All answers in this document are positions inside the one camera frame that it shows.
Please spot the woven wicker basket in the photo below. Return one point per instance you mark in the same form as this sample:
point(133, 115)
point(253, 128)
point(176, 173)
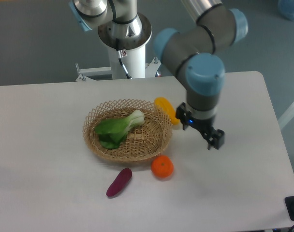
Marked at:
point(143, 142)

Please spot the blue plastic bag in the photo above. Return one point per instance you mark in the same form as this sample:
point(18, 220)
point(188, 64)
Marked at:
point(286, 9)

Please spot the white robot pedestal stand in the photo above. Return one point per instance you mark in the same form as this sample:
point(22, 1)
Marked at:
point(124, 64)

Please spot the green bok choy vegetable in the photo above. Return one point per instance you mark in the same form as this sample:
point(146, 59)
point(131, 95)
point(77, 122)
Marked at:
point(113, 131)

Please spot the purple sweet potato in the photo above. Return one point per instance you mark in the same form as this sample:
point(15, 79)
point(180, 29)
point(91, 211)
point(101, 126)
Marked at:
point(120, 182)

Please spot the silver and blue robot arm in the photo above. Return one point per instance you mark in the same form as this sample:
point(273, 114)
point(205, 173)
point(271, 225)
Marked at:
point(189, 57)

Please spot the orange tangerine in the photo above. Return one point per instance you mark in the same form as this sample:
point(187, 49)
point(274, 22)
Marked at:
point(162, 166)

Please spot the yellow pepper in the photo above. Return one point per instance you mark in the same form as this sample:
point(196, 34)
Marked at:
point(167, 107)

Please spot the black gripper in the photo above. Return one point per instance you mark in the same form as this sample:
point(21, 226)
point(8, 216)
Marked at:
point(202, 121)

